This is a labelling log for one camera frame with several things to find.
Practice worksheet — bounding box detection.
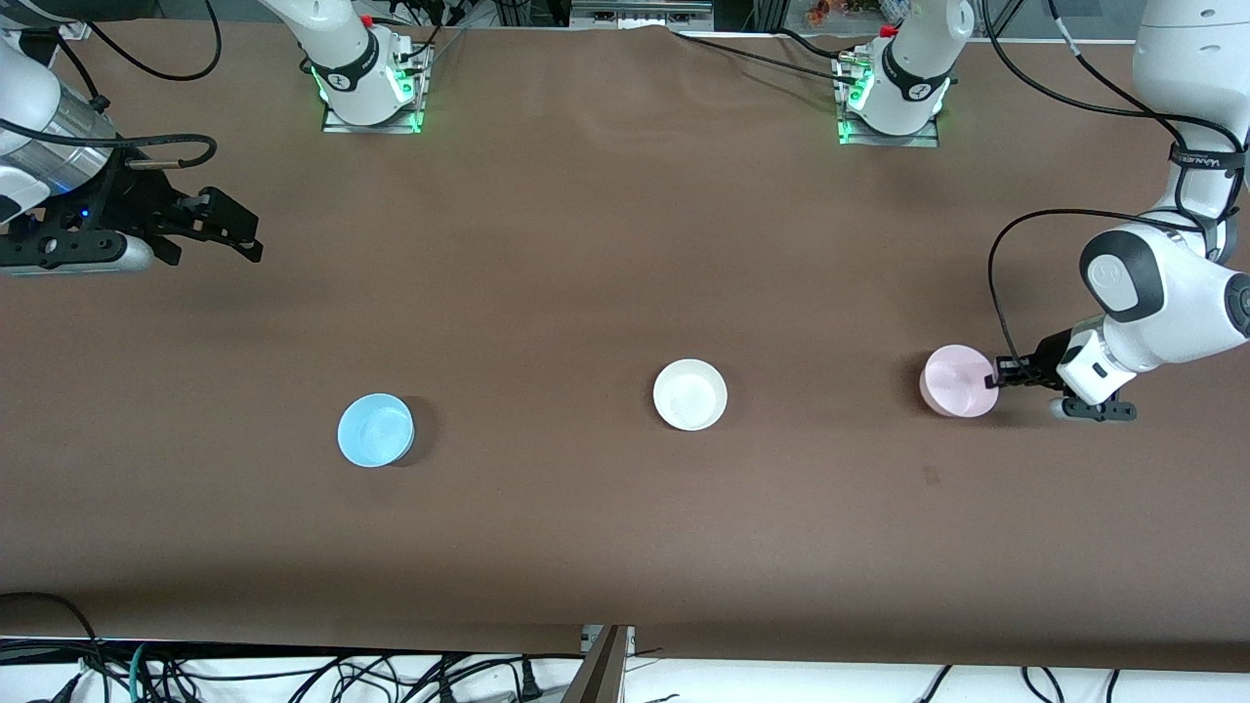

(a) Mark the black cable on cloth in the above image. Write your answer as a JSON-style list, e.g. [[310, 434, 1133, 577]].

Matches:
[[672, 29, 865, 89]]

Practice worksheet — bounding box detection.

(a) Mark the brown table cover cloth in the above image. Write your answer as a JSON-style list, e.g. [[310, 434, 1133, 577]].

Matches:
[[0, 20, 1250, 675]]

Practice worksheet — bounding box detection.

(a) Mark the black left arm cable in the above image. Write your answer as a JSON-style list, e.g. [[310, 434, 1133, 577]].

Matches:
[[981, 0, 1246, 367]]

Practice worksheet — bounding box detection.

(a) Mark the pink bowl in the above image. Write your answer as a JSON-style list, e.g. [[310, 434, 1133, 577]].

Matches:
[[919, 344, 1001, 419]]

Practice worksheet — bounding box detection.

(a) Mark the white bowl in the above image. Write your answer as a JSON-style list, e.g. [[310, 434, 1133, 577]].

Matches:
[[652, 358, 729, 432]]

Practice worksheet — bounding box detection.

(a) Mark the black looped floor cable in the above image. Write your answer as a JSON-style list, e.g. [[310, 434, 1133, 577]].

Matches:
[[0, 591, 104, 675]]

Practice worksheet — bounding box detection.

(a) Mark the light blue bowl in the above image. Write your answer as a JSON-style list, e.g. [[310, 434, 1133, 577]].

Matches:
[[337, 393, 416, 469]]

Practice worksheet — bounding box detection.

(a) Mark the metal frame post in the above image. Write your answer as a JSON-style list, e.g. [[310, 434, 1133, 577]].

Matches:
[[562, 625, 636, 703]]

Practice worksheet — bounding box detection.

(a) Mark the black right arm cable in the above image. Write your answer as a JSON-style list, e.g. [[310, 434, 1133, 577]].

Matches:
[[0, 0, 224, 172]]

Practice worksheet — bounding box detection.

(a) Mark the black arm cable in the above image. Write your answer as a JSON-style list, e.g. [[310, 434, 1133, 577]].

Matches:
[[981, 0, 1246, 367], [0, 0, 224, 172]]

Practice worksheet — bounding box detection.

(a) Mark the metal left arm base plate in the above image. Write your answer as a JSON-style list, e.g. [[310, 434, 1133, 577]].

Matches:
[[837, 54, 943, 147]]

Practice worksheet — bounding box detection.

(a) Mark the grey power strip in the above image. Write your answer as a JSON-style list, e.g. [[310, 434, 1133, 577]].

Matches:
[[571, 0, 714, 28]]

